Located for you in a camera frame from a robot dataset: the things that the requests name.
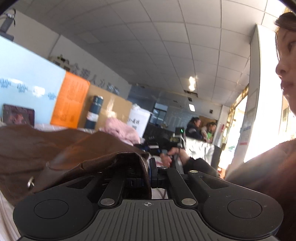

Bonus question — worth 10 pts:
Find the person in green top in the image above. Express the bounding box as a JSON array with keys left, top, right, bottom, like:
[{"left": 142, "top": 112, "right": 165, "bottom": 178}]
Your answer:
[{"left": 204, "top": 122, "right": 217, "bottom": 143}]

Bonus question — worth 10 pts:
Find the brown leather jacket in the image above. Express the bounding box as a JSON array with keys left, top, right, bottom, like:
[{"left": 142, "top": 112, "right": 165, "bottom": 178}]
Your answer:
[{"left": 1, "top": 125, "right": 151, "bottom": 206}]

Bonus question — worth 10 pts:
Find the pink knitted sweater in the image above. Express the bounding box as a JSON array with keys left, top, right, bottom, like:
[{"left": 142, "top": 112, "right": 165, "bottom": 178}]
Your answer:
[{"left": 99, "top": 118, "right": 140, "bottom": 146}]

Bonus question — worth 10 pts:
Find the cartoon printed bed sheet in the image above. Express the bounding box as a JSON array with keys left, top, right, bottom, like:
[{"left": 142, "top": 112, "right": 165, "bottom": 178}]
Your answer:
[{"left": 0, "top": 192, "right": 20, "bottom": 241}]

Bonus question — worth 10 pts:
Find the operator right hand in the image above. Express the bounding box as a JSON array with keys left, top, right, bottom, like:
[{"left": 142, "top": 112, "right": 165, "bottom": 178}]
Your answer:
[{"left": 160, "top": 147, "right": 190, "bottom": 167}]

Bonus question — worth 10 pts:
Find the operator head and torso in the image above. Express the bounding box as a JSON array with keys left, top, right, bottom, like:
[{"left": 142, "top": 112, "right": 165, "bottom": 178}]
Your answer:
[{"left": 226, "top": 12, "right": 295, "bottom": 240}]

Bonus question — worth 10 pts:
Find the light blue cardboard box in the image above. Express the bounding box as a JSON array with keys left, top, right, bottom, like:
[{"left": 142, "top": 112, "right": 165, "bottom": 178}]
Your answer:
[{"left": 0, "top": 37, "right": 66, "bottom": 124}]

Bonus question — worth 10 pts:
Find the white tote bag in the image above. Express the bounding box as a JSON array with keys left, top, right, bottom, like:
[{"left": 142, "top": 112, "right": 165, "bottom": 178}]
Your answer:
[{"left": 126, "top": 104, "right": 151, "bottom": 138}]

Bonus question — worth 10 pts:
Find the person in dark jacket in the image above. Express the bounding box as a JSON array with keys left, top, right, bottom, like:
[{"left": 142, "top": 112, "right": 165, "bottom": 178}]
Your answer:
[{"left": 185, "top": 117, "right": 203, "bottom": 140}]

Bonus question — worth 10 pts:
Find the black smartphone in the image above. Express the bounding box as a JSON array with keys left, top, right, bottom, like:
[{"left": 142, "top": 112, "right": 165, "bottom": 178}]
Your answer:
[{"left": 2, "top": 104, "right": 35, "bottom": 126}]

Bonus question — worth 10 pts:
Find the dark blue thermos bottle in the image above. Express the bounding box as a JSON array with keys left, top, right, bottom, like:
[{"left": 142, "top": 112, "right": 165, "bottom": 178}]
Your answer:
[{"left": 84, "top": 95, "right": 103, "bottom": 130}]

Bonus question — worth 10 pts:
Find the brown cardboard box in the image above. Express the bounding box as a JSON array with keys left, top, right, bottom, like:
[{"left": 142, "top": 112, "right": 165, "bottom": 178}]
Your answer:
[{"left": 77, "top": 84, "right": 132, "bottom": 130}]

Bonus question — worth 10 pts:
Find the black power adapter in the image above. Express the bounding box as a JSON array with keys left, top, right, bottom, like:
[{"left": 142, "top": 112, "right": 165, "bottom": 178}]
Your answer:
[{"left": 0, "top": 8, "right": 16, "bottom": 41}]

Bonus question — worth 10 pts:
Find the orange cardboard box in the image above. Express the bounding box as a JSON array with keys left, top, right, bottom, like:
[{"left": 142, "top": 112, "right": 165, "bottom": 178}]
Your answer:
[{"left": 50, "top": 72, "right": 90, "bottom": 128}]

